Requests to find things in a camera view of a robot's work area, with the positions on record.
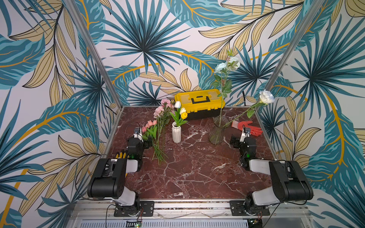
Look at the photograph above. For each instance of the light pink tulip stem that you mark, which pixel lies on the light pink tulip stem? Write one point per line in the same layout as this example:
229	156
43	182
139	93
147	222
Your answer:
153	130

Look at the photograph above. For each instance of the pale blue flower stem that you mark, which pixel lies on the pale blue flower stem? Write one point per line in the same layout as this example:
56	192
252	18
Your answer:
221	74

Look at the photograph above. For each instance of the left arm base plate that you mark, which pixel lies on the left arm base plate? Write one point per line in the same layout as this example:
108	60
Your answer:
140	208

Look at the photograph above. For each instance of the white ribbed vase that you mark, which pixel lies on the white ribbed vase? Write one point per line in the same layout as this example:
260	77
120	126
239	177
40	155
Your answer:
176	134

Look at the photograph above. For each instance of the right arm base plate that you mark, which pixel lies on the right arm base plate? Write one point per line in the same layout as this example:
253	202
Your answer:
241	208

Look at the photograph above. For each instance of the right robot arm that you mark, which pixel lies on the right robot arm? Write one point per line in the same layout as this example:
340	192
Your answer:
288	182

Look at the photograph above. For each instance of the clear glass vase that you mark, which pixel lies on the clear glass vase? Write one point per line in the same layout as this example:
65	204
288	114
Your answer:
216	136

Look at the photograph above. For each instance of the tulip bouquet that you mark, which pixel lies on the tulip bouquet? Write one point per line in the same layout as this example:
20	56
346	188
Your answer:
180	115

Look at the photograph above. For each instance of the yellow black toolbox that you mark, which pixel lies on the yellow black toolbox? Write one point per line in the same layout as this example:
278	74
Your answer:
201	104

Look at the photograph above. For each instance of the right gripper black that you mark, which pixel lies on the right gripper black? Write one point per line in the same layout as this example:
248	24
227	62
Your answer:
235	141

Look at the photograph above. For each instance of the light pink rose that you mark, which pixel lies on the light pink rose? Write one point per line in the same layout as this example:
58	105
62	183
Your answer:
162	117

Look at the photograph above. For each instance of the red glove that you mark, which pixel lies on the red glove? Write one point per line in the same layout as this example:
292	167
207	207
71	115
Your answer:
245	125

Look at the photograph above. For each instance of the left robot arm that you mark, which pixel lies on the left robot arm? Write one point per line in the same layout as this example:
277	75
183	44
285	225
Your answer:
108	179

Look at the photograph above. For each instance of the white rose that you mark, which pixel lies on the white rose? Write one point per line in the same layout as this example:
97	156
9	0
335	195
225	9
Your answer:
265	98

